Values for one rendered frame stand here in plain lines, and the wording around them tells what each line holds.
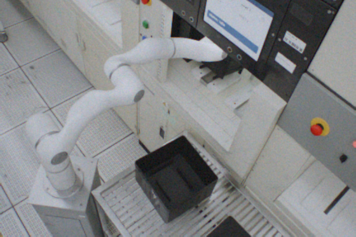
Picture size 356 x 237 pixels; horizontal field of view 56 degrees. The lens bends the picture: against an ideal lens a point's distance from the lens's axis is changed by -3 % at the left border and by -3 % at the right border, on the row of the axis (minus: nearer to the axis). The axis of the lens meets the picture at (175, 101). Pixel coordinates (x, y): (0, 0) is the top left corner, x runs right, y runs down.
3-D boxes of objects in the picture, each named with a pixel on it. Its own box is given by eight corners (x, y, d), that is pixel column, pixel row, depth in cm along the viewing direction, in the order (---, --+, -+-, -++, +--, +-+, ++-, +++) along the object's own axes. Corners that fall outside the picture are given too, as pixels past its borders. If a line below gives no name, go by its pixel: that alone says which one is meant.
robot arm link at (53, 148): (38, 145, 140) (55, 174, 133) (22, 134, 130) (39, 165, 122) (131, 72, 148) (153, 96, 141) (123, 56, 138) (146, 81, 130)
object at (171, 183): (180, 152, 177) (183, 133, 164) (213, 194, 164) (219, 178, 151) (133, 178, 166) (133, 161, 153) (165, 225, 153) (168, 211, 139)
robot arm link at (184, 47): (189, 44, 135) (231, 44, 157) (161, 35, 145) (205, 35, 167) (184, 66, 138) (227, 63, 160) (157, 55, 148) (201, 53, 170)
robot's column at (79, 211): (58, 248, 212) (26, 203, 153) (69, 207, 230) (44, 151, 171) (101, 254, 212) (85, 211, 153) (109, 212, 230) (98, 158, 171)
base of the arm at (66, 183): (38, 195, 156) (28, 177, 141) (50, 160, 168) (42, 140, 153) (78, 201, 156) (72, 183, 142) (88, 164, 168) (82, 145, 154)
